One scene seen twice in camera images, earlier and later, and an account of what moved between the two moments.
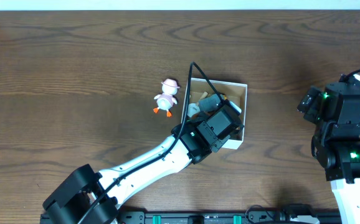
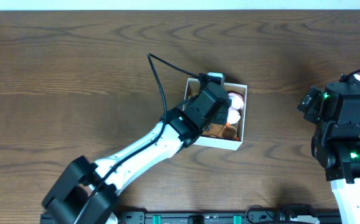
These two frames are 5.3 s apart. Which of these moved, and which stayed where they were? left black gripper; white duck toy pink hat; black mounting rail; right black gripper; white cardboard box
Moved: left black gripper; white duck toy pink hat
Stayed: white cardboard box; right black gripper; black mounting rail
